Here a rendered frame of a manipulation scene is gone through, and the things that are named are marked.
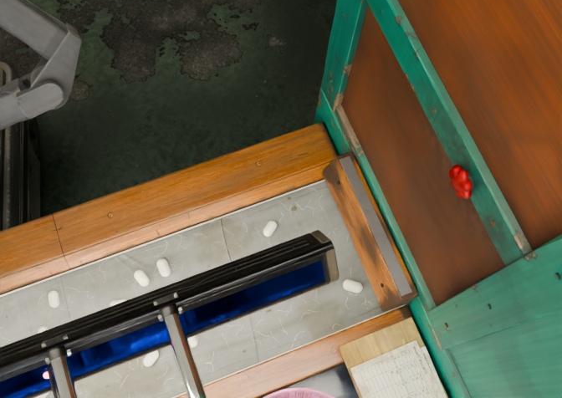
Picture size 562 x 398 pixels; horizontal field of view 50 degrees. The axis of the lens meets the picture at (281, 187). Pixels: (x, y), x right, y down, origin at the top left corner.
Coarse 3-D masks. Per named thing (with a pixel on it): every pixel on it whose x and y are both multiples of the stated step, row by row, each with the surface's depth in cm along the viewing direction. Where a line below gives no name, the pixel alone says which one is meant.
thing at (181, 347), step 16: (160, 320) 80; (176, 320) 79; (64, 336) 78; (176, 336) 78; (48, 352) 77; (64, 352) 77; (176, 352) 77; (48, 368) 77; (64, 368) 76; (192, 368) 77; (64, 384) 75; (192, 384) 76
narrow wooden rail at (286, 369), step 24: (408, 312) 115; (336, 336) 113; (360, 336) 113; (288, 360) 112; (312, 360) 112; (336, 360) 112; (216, 384) 110; (240, 384) 110; (264, 384) 110; (288, 384) 110
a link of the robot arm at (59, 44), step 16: (0, 0) 89; (16, 0) 90; (0, 16) 90; (16, 16) 91; (32, 16) 91; (48, 16) 93; (16, 32) 92; (32, 32) 92; (48, 32) 93; (64, 32) 93; (48, 48) 93; (64, 48) 94; (48, 64) 94; (64, 64) 95; (32, 80) 96; (64, 80) 96; (64, 96) 97
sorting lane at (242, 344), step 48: (288, 192) 125; (192, 240) 121; (240, 240) 122; (288, 240) 122; (336, 240) 122; (48, 288) 117; (96, 288) 117; (144, 288) 118; (336, 288) 119; (0, 336) 114; (240, 336) 115; (288, 336) 115; (96, 384) 111; (144, 384) 112
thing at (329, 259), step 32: (256, 256) 87; (288, 256) 83; (320, 256) 84; (160, 288) 86; (192, 288) 82; (224, 288) 81; (256, 288) 83; (288, 288) 85; (96, 320) 82; (128, 320) 79; (192, 320) 83; (224, 320) 85; (0, 352) 81; (32, 352) 78; (96, 352) 80; (128, 352) 82; (0, 384) 78; (32, 384) 80
